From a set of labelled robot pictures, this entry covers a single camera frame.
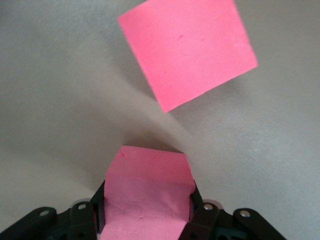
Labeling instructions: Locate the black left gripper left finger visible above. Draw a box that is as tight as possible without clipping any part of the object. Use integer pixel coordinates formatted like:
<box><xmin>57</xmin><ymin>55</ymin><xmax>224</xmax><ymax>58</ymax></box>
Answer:
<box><xmin>0</xmin><ymin>179</ymin><xmax>106</xmax><ymax>240</ymax></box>

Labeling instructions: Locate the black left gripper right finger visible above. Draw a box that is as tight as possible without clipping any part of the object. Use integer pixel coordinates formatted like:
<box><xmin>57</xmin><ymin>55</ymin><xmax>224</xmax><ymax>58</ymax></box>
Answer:
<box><xmin>179</xmin><ymin>183</ymin><xmax>286</xmax><ymax>240</ymax></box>

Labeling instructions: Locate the red foam cube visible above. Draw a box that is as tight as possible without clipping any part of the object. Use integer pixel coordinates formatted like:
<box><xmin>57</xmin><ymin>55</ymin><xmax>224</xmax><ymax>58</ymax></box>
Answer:
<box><xmin>117</xmin><ymin>0</ymin><xmax>259</xmax><ymax>113</ymax></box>
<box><xmin>99</xmin><ymin>145</ymin><xmax>196</xmax><ymax>240</ymax></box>

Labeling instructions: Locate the brown table mat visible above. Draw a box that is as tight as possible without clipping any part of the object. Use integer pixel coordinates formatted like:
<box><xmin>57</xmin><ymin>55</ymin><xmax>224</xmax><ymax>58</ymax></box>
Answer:
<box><xmin>0</xmin><ymin>0</ymin><xmax>320</xmax><ymax>240</ymax></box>

